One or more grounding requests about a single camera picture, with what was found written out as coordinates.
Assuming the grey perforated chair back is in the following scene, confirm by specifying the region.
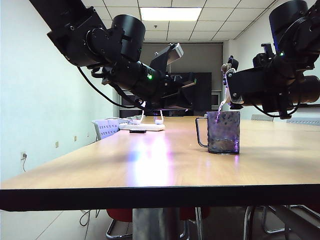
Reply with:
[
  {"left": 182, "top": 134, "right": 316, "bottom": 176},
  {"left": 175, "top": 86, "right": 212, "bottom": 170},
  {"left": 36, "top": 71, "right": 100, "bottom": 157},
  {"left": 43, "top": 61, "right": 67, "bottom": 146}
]
[
  {"left": 286, "top": 117, "right": 320, "bottom": 126},
  {"left": 250, "top": 114, "right": 275, "bottom": 122}
]

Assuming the ceiling light panel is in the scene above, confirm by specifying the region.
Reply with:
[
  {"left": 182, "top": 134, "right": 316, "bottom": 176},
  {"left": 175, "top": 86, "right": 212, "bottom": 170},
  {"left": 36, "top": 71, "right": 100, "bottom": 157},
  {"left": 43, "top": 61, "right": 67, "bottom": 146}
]
[{"left": 139, "top": 7, "right": 203, "bottom": 22}]

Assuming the chrome chair frame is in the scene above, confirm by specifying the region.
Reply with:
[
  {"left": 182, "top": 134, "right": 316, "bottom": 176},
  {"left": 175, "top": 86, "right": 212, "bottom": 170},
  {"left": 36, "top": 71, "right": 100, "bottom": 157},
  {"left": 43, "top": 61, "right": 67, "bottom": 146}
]
[{"left": 243, "top": 204, "right": 320, "bottom": 240}]

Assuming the dark textured glass mug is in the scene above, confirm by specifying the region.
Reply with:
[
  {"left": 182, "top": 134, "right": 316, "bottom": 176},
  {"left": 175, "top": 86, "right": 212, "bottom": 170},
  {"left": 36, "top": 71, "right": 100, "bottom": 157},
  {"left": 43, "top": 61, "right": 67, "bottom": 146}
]
[{"left": 194, "top": 111, "right": 241, "bottom": 155}]

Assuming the wall socket with plugged cable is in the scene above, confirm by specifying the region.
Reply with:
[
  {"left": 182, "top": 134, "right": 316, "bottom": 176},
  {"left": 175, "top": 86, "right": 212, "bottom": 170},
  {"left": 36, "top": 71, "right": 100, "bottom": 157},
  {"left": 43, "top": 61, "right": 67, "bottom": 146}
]
[{"left": 20, "top": 151, "right": 29, "bottom": 173}]

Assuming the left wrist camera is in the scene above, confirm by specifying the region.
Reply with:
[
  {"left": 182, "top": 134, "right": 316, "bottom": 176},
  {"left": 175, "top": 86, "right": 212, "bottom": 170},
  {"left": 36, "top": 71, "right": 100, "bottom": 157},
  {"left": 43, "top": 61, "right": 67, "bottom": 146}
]
[{"left": 149, "top": 42, "right": 185, "bottom": 76}]

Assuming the black thermos cup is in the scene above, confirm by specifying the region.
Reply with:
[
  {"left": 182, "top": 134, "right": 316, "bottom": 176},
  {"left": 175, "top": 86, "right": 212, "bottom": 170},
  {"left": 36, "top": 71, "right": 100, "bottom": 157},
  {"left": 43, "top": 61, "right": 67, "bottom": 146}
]
[{"left": 220, "top": 55, "right": 320, "bottom": 109}]

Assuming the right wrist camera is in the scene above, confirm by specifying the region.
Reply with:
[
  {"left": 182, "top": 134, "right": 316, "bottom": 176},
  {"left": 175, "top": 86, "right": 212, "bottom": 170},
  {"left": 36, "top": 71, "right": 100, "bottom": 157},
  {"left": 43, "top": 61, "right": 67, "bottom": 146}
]
[{"left": 260, "top": 42, "right": 275, "bottom": 56}]

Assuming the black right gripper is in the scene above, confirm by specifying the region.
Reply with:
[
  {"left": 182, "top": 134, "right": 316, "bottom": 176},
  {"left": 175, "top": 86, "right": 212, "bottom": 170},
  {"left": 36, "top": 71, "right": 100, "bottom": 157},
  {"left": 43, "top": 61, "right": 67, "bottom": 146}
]
[{"left": 251, "top": 52, "right": 314, "bottom": 120}]

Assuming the grey metal table pedestal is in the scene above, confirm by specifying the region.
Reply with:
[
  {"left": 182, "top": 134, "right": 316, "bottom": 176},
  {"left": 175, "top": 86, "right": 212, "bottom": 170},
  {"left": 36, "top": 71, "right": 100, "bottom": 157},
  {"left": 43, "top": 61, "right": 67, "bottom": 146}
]
[{"left": 132, "top": 208, "right": 181, "bottom": 240}]

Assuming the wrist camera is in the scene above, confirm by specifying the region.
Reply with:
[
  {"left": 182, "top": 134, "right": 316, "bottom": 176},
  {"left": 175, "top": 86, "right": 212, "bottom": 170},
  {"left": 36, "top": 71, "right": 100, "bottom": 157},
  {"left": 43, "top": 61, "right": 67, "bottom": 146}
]
[
  {"left": 149, "top": 42, "right": 185, "bottom": 76},
  {"left": 260, "top": 42, "right": 275, "bottom": 56}
]

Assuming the white power strip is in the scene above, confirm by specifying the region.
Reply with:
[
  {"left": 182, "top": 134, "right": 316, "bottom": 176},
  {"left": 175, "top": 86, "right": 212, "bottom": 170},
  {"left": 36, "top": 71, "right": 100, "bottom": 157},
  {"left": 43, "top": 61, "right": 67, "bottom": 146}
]
[{"left": 118, "top": 123, "right": 166, "bottom": 132}]

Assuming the white power strip cable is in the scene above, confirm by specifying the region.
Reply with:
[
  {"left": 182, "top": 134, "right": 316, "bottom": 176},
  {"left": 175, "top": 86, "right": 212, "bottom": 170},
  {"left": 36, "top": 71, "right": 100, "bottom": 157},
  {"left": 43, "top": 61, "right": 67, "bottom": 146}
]
[{"left": 106, "top": 117, "right": 132, "bottom": 125}]

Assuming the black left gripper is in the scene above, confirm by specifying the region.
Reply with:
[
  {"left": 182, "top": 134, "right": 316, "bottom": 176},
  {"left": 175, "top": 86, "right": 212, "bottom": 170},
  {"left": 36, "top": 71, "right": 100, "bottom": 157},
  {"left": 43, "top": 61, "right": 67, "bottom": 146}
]
[{"left": 146, "top": 71, "right": 199, "bottom": 111}]

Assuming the large black television screen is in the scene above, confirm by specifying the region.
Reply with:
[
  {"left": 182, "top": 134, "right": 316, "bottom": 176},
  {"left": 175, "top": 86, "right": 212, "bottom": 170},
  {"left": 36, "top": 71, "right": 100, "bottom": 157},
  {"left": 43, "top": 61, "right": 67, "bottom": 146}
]
[{"left": 169, "top": 72, "right": 212, "bottom": 118}]

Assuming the red seat chair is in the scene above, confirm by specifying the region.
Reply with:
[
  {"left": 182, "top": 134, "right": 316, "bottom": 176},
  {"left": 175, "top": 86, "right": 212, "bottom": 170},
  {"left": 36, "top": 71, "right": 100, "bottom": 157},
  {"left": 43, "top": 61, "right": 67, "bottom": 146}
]
[
  {"left": 179, "top": 207, "right": 211, "bottom": 240},
  {"left": 105, "top": 208, "right": 134, "bottom": 240}
]

